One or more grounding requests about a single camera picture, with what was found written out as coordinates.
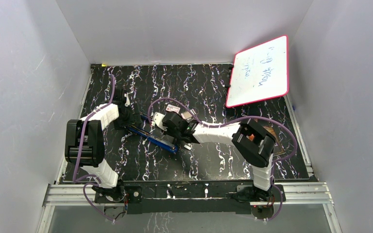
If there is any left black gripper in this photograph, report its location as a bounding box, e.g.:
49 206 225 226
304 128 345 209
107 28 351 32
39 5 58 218
114 104 140 130

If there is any blue stapler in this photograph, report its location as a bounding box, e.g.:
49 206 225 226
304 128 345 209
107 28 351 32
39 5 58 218
126 126 178 153
139 112 151 125

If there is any staple box tray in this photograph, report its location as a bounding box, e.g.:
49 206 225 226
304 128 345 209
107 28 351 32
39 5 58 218
181 109 196 121

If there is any red white staple box sleeve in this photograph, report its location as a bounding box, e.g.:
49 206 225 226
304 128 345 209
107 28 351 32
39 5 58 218
166 104 181 114

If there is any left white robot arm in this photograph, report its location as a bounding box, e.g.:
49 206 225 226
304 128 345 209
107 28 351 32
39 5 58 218
65 89 140 202

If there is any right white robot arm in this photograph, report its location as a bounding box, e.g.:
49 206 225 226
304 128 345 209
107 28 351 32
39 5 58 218
152 112 275 201

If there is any dark brown book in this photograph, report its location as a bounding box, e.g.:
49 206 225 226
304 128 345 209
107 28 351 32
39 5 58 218
256 119 285 157

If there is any pink framed whiteboard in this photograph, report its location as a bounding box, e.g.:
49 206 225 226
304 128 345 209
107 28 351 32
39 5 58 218
225 35 289 108

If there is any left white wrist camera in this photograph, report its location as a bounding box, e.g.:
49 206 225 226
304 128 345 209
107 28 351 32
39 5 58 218
123 93 131 107

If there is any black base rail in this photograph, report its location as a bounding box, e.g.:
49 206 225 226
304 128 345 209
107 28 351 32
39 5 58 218
92 180 287 217

